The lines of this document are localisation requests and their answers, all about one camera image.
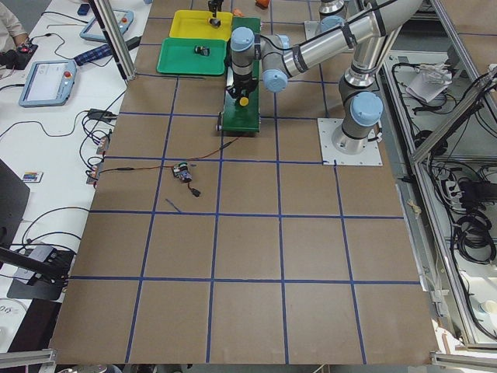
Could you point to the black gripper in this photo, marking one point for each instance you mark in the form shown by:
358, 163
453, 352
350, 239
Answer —
213, 10
242, 82

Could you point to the green push button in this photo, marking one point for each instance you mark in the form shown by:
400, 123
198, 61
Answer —
202, 50

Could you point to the plain orange cylinder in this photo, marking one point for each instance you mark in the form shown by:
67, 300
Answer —
262, 3

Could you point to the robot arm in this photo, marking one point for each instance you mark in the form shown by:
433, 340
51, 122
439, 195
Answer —
327, 8
369, 34

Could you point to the green conveyor belt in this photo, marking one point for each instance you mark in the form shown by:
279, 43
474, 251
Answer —
241, 112

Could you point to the yellow plastic tray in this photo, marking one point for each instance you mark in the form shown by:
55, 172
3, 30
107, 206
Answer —
194, 24

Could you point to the green plastic tray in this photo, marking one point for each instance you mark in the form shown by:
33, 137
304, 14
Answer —
177, 57

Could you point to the black power adapter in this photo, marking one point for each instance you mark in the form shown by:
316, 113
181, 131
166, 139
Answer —
133, 43

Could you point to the green button on circuit board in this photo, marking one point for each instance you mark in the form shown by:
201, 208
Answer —
181, 172

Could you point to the folded blue umbrella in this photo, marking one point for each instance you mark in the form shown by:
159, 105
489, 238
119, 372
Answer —
93, 55

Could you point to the teach pendant near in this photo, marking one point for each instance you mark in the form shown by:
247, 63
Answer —
49, 83

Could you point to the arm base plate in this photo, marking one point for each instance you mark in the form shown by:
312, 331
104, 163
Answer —
311, 29
339, 150

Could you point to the aluminium frame post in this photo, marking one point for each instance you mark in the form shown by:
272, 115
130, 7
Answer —
107, 21

